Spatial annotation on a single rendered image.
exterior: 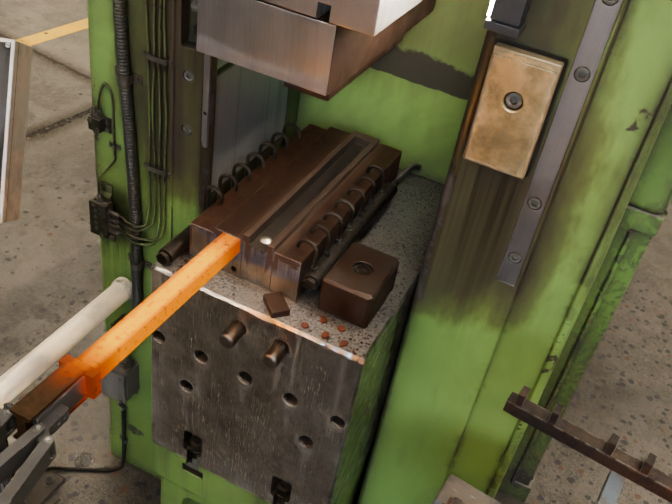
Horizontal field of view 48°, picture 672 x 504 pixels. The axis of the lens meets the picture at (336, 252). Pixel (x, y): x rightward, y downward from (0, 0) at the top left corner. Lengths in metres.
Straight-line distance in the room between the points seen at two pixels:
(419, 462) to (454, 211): 0.57
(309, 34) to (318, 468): 0.73
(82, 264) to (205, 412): 1.38
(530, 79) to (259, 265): 0.49
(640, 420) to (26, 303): 1.96
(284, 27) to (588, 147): 0.43
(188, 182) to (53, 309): 1.22
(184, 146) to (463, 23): 0.54
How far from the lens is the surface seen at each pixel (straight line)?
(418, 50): 1.46
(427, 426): 1.46
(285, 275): 1.18
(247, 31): 1.03
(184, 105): 1.33
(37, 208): 2.98
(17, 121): 1.30
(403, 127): 1.53
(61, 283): 2.63
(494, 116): 1.06
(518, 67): 1.03
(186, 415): 1.44
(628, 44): 1.03
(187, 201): 1.42
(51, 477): 2.09
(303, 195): 1.31
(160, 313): 0.94
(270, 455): 1.38
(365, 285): 1.15
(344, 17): 0.95
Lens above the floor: 1.71
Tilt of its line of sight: 37 degrees down
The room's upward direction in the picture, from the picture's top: 10 degrees clockwise
